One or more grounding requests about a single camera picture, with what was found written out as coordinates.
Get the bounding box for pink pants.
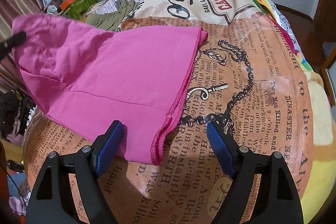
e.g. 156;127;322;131
12;14;207;165

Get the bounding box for yellow striped plush blanket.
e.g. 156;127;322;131
252;0;335;223

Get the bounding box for striped maroon curtain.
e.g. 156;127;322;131
1;0;43;93

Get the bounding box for olive green folded pants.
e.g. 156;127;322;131
82;0;139;31

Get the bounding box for newspaper print bed blanket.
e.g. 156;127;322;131
23;0;313;223

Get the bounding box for white patterned bedsheet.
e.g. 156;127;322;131
268;0;302;54

